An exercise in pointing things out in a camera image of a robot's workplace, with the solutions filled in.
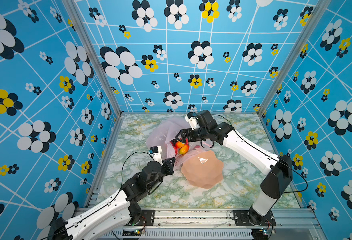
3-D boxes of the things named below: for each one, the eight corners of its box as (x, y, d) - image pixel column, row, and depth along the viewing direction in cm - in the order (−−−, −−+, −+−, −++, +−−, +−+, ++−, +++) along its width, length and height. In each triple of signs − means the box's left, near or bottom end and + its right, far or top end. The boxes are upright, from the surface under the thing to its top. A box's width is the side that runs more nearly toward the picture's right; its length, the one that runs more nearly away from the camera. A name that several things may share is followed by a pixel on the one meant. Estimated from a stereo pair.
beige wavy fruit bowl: (196, 196, 82) (197, 193, 77) (178, 166, 94) (178, 161, 89) (227, 177, 89) (230, 173, 84) (207, 150, 101) (209, 146, 96)
